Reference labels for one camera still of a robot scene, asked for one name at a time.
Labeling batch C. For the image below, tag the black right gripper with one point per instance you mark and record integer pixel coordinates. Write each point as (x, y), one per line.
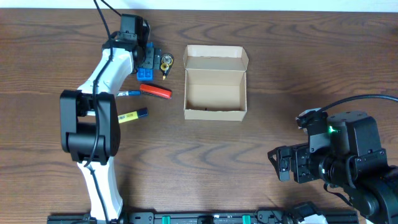
(300, 154)

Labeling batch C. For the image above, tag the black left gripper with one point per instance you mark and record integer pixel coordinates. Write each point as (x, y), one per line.
(153, 59)

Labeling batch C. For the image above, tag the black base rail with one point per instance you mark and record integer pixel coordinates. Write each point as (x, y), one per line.
(305, 212)

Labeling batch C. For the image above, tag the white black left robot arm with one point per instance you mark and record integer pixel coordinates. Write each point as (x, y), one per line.
(89, 126)

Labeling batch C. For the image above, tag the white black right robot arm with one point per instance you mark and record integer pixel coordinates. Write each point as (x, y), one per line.
(343, 150)

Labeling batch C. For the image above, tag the black yellow correction tape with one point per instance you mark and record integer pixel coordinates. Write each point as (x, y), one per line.
(166, 63)

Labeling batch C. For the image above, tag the brown cardboard box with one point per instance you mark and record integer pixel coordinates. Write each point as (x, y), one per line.
(215, 83)

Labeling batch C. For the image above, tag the red stapler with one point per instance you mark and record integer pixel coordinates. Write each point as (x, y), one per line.
(155, 91)

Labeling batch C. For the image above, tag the blue plastic holder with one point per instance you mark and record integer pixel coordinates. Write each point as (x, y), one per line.
(143, 74)

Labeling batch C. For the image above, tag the blue capped white marker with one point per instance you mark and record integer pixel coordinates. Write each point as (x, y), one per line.
(129, 93)

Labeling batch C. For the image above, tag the yellow highlighter black cap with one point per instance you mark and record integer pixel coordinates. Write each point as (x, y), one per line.
(123, 118)

